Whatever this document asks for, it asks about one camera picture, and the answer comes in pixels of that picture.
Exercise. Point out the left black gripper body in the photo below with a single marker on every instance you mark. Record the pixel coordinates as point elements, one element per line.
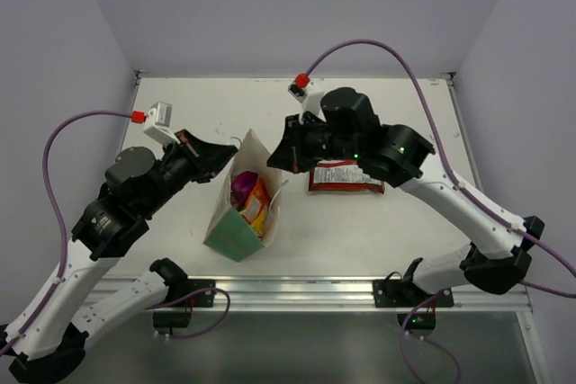
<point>190,157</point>

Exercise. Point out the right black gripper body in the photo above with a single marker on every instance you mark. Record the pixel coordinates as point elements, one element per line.
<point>298,143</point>

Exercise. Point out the red Doritos chip bag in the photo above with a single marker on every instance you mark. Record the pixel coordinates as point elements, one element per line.
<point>342,176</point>

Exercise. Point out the purple candy bag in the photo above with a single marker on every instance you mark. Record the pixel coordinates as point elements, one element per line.
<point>241,186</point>

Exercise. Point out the orange fruit candy bag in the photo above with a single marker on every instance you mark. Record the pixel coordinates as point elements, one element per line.
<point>256,207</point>

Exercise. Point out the green paper gift bag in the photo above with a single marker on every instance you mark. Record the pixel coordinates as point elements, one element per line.
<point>228,233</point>

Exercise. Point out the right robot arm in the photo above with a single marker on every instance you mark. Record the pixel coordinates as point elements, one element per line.
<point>341,126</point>

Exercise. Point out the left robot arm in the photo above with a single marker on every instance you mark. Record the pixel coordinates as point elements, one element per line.
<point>49,340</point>

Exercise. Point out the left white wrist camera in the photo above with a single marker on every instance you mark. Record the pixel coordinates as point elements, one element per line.
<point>157,124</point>

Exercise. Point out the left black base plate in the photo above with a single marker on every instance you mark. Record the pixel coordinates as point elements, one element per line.
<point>203,299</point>

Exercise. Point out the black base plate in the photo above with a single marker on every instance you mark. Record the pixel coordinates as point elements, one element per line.
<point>203,299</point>
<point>397,291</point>

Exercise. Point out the aluminium mounting rail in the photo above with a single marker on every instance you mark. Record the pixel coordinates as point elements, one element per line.
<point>345,294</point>

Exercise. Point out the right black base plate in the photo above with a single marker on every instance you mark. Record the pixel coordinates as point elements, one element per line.
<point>397,291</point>

